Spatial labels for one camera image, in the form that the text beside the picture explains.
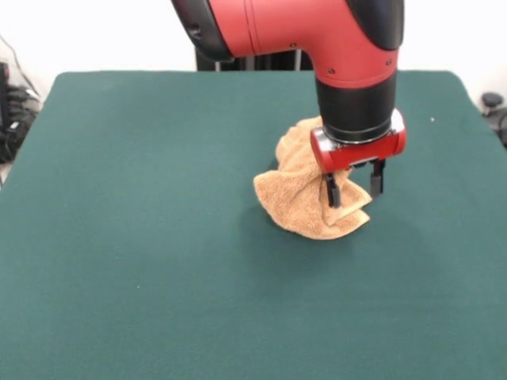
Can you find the tan terry towel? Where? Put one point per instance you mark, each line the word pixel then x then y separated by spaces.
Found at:
pixel 289 198

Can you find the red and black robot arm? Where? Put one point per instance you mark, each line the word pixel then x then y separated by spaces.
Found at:
pixel 277 27

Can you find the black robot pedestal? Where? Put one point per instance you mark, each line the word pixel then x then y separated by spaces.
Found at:
pixel 277 63

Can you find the dark green table cloth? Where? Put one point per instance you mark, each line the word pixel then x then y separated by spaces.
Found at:
pixel 119 237

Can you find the dark wheeled base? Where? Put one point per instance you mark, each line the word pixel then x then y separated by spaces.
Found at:
pixel 17 115
pixel 495 107

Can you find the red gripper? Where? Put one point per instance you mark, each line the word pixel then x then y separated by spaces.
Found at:
pixel 356 154

